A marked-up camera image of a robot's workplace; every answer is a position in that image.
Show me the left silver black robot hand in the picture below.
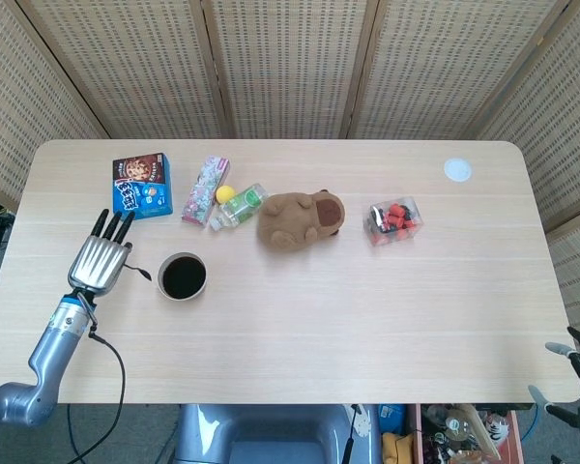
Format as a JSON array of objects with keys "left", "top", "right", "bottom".
[{"left": 67, "top": 208, "right": 137, "bottom": 298}]

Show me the cup of dark coffee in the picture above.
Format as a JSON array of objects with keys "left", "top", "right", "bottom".
[{"left": 156, "top": 251, "right": 208, "bottom": 302}]

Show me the blue snack box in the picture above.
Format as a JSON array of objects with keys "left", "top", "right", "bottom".
[{"left": 111, "top": 152, "right": 174, "bottom": 222}]

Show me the pink snack packet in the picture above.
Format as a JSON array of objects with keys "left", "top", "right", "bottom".
[{"left": 181, "top": 155, "right": 232, "bottom": 227}]

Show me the clear box of red black pieces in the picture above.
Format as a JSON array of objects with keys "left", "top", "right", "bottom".
[{"left": 362, "top": 195, "right": 424, "bottom": 247}]

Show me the orange crate of clutter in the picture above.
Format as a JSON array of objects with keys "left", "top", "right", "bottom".
[{"left": 408, "top": 403, "right": 524, "bottom": 464}]

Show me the clear bottle with green label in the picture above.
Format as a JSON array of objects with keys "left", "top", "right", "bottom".
[{"left": 208, "top": 182, "right": 270, "bottom": 232}]

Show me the yellow cloth bundle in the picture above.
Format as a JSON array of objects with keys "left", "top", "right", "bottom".
[{"left": 382, "top": 432, "right": 416, "bottom": 464}]

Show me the brown capybara plush toy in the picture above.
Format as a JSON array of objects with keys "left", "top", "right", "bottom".
[{"left": 255, "top": 188, "right": 346, "bottom": 256}]

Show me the blue container under table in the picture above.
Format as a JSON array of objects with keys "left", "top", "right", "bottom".
[{"left": 377, "top": 403, "right": 408, "bottom": 436}]

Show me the grey robot torso base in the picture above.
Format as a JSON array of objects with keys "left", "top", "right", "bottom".
[{"left": 173, "top": 403, "right": 383, "bottom": 464}]

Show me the white round table grommet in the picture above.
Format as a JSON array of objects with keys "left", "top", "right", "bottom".
[{"left": 443, "top": 158, "right": 474, "bottom": 183}]

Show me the woven bamboo folding screen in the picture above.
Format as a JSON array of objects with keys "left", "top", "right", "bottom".
[{"left": 0, "top": 0, "right": 580, "bottom": 339}]

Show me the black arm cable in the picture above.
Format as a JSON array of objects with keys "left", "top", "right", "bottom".
[{"left": 67, "top": 324, "right": 128, "bottom": 464}]

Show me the white perforated bracket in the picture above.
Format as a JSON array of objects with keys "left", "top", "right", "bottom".
[{"left": 351, "top": 404, "right": 374, "bottom": 440}]

